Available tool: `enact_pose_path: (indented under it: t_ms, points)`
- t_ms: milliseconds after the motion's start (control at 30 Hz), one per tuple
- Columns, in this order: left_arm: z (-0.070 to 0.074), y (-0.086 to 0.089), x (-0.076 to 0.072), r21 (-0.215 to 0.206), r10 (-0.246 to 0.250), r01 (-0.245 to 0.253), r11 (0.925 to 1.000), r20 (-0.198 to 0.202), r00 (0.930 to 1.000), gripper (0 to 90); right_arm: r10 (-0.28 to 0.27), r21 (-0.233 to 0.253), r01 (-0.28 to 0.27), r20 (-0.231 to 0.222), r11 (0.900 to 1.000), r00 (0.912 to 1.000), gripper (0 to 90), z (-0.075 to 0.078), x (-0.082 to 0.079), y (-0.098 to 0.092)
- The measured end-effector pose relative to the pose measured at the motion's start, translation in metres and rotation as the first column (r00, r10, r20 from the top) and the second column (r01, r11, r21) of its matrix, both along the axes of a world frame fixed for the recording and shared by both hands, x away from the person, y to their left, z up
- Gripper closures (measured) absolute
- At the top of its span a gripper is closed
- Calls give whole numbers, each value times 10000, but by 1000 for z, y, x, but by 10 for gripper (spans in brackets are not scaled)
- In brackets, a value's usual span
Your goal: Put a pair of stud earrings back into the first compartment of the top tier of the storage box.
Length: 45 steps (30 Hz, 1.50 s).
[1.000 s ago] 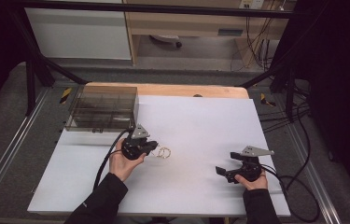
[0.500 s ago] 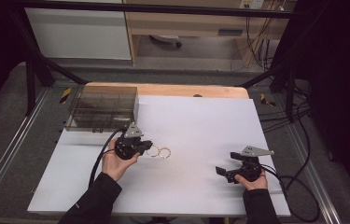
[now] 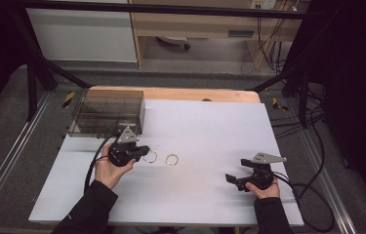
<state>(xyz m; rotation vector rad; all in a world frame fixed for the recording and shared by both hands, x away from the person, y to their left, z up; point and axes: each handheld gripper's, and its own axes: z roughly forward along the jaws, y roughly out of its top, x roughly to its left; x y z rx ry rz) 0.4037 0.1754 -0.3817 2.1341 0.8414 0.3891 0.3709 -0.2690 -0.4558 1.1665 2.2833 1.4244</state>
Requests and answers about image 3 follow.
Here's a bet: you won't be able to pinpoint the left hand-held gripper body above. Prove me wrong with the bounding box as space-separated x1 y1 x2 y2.
107 126 141 168

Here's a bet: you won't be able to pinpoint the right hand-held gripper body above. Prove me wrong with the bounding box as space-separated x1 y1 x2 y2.
248 152 288 192

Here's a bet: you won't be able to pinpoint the small metal ring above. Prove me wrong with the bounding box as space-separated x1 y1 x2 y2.
142 148 159 165
165 153 181 167

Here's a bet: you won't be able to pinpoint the dark transparent storage box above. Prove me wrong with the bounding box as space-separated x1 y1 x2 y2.
67 89 146 139

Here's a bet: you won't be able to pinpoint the person's right hand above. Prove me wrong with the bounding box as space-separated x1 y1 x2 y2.
245 176 281 200

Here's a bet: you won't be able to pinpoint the person's left hand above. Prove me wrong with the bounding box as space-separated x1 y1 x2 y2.
94 142 137 191

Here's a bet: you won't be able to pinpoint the chair castor base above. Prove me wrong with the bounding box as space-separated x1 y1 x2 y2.
155 35 191 52

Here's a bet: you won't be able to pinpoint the white cabinet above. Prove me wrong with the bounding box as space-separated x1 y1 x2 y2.
26 0 139 63

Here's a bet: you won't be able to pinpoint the light wooden desk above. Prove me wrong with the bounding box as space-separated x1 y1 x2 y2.
128 0 305 70

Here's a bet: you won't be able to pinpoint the white power strip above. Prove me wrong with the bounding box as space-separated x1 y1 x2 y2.
249 0 278 11

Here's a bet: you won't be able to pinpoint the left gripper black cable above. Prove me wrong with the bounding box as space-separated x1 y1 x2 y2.
83 134 120 195

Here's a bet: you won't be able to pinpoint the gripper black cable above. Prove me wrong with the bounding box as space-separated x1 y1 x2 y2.
83 134 120 195
271 110 336 234

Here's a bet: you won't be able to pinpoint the black floor cables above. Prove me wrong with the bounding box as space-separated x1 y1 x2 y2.
269 81 327 140

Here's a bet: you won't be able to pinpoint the aluminium floor rail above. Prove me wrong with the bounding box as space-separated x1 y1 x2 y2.
0 92 54 222
296 128 358 234

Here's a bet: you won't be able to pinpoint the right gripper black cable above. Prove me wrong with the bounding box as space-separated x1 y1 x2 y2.
271 110 336 234

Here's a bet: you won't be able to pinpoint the hanging black cables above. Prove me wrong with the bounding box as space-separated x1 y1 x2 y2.
240 9 297 75

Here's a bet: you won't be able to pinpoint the black metal frame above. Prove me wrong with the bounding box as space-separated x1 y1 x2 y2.
8 0 321 129

